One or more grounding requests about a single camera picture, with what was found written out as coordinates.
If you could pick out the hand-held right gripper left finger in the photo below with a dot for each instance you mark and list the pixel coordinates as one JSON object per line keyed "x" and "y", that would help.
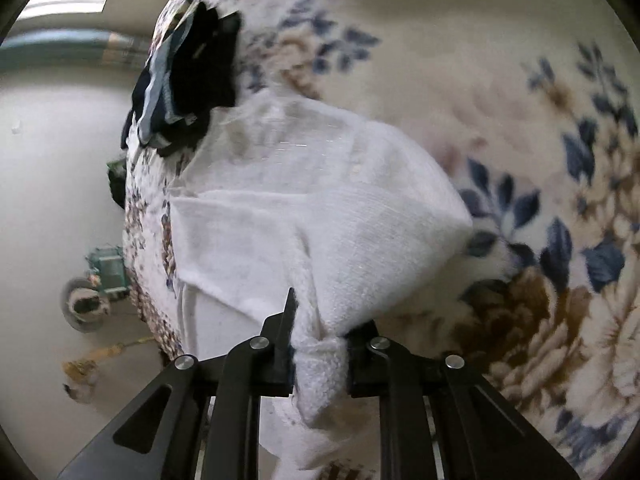
{"x": 280, "y": 355}

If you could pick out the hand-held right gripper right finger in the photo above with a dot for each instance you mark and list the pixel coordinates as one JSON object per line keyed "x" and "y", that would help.
{"x": 361, "y": 360}

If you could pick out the white towel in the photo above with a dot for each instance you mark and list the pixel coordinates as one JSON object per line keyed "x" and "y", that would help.
{"x": 300, "y": 200}

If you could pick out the yellow broom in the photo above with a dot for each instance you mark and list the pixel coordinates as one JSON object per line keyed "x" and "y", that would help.
{"x": 92, "y": 362}

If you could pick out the dark green object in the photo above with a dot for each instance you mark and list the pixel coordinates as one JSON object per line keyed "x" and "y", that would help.
{"x": 116, "y": 182}

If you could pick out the floral fleece blanket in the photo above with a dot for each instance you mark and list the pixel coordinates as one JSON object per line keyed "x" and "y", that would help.
{"x": 500, "y": 110}

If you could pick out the blue striped garment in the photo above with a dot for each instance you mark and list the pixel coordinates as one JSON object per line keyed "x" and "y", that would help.
{"x": 159, "y": 95}

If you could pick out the black garment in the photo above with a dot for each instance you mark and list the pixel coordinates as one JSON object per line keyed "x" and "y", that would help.
{"x": 205, "y": 67}

